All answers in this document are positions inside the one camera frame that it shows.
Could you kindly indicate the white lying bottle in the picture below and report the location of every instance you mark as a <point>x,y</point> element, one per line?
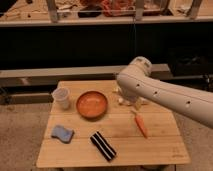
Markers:
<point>122,101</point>

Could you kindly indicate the clear plastic cup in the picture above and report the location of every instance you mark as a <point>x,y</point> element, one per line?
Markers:
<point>61,97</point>

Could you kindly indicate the orange ceramic bowl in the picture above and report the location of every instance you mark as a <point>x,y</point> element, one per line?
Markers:
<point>92,104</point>

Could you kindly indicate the orange carrot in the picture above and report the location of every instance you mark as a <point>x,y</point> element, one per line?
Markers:
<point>140,123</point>

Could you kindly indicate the long wooden bench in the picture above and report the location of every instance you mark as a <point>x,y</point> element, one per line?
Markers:
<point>51,76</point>

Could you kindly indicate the tan gripper block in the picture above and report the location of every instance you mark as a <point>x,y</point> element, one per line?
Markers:
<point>137,105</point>

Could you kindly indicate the black white striped cloth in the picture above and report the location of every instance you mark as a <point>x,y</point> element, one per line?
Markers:
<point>103,146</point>

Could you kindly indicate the wooden table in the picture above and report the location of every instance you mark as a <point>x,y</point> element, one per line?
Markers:
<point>164,144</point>

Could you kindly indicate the red cloth on shelf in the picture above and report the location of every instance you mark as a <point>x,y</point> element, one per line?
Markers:
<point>116,8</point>

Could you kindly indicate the blue sponge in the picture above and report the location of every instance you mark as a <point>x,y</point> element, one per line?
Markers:
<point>61,133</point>

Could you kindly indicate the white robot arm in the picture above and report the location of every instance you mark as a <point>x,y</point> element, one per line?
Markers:
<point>135,81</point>

